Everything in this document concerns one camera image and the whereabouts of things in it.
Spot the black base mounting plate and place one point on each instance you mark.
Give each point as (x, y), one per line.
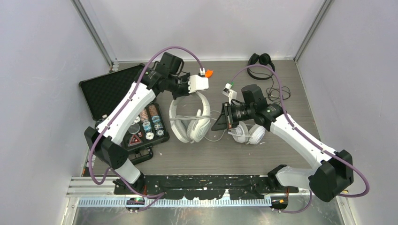
(210, 187)

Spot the black poker chip case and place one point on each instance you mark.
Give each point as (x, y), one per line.
(104, 93)

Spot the orange curved plastic piece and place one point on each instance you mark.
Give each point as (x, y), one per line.
(209, 73)

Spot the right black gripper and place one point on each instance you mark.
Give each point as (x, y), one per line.
(226, 120)

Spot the black small headphones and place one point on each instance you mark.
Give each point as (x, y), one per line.
(273, 94)

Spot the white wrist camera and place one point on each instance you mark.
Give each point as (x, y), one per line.
(230, 94)
(196, 83)

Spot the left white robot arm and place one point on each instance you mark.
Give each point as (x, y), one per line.
(104, 141)

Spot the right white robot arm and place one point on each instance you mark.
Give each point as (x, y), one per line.
(331, 171)

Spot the white round gaming headphones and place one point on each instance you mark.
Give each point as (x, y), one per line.
(243, 134)

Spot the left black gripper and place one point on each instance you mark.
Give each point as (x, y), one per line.
(185, 77)

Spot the white grey angular headphones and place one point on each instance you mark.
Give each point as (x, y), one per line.
(190, 129)

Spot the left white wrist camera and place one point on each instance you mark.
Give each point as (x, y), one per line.
(196, 83)

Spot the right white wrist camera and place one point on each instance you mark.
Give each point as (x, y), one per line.
(230, 94)

